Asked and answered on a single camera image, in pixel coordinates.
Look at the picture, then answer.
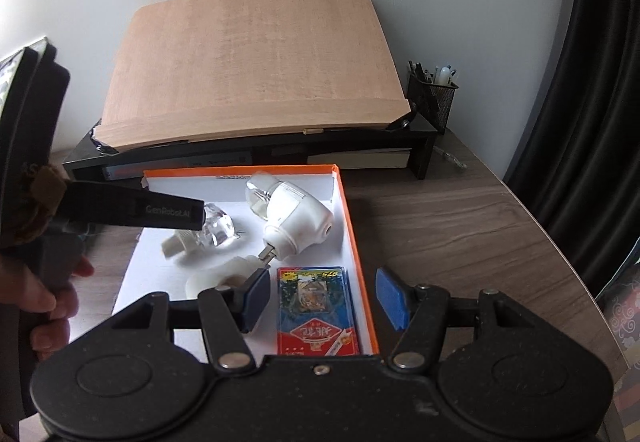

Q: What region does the black monitor stand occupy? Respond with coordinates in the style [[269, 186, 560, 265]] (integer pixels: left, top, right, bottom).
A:
[[62, 113, 438, 182]]

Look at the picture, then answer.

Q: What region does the light wooden board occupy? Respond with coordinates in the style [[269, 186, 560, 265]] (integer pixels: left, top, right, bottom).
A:
[[94, 0, 413, 154]]

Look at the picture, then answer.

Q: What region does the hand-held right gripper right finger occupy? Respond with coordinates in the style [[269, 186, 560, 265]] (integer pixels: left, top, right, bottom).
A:
[[375, 267, 538, 370]]

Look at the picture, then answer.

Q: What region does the white plug-in device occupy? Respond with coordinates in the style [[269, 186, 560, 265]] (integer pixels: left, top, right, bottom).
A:
[[244, 169, 337, 268]]

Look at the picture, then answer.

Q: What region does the black curtain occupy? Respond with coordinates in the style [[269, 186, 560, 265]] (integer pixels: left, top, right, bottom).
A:
[[502, 0, 640, 294]]

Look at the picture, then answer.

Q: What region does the orange cardboard box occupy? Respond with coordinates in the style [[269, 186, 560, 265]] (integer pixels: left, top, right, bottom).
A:
[[110, 163, 381, 359]]

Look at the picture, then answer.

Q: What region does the brown fuzzy cloth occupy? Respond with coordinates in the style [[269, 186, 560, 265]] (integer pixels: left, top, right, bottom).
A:
[[22, 164, 72, 244]]

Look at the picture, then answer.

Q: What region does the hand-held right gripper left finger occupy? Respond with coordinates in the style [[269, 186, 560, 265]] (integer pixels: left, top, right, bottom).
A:
[[112, 267, 271, 370]]

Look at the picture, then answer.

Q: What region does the person's left hand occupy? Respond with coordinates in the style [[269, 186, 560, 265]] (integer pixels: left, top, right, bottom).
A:
[[0, 251, 96, 364]]

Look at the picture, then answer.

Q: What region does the white round cap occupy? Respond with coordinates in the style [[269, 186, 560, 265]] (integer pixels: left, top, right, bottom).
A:
[[184, 255, 261, 299]]

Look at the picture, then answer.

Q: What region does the black mesh pen holder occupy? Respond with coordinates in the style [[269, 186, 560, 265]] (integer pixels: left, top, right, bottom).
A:
[[405, 59, 460, 136]]

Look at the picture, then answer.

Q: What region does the red playing card box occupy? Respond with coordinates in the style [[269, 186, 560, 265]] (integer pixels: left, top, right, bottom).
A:
[[275, 265, 362, 357]]

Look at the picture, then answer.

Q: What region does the small metal item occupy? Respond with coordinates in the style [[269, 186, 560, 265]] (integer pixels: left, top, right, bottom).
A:
[[435, 145, 469, 171]]

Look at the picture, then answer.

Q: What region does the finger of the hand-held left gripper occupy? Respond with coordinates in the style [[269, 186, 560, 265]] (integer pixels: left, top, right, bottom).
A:
[[65, 179, 206, 231]]

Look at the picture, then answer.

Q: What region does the clear night light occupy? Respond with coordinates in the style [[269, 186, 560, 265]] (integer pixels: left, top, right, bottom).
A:
[[161, 202, 237, 259]]

